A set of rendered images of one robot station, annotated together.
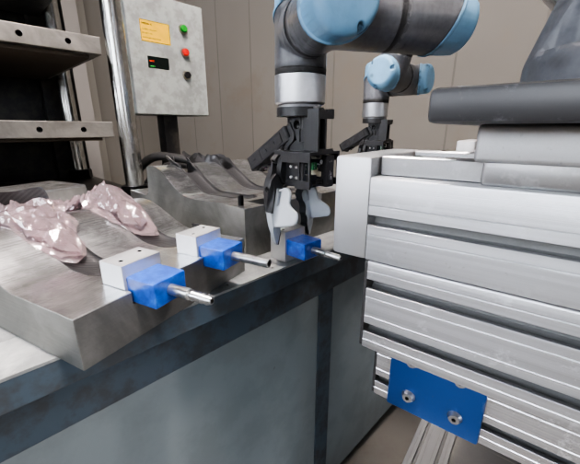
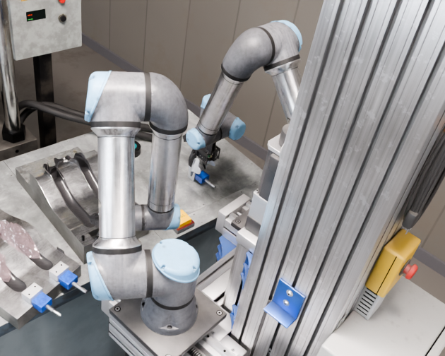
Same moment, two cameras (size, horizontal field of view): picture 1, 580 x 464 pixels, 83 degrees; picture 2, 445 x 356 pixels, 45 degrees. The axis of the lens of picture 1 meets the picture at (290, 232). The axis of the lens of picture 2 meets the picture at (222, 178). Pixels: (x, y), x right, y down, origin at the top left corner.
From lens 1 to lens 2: 1.41 m
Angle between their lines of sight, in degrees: 23
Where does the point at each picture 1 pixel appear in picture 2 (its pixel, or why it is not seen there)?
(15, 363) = not seen: outside the picture
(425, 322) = (121, 338)
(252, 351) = (85, 301)
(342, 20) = not seen: hidden behind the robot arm
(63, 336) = (12, 319)
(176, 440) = (44, 336)
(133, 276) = (33, 301)
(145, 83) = (23, 34)
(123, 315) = (30, 312)
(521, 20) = not seen: outside the picture
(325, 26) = not seen: hidden behind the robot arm
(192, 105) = (66, 41)
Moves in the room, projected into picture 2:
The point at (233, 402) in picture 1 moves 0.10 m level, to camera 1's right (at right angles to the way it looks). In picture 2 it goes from (73, 321) to (101, 325)
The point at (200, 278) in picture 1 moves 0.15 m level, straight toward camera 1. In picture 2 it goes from (58, 289) to (57, 331)
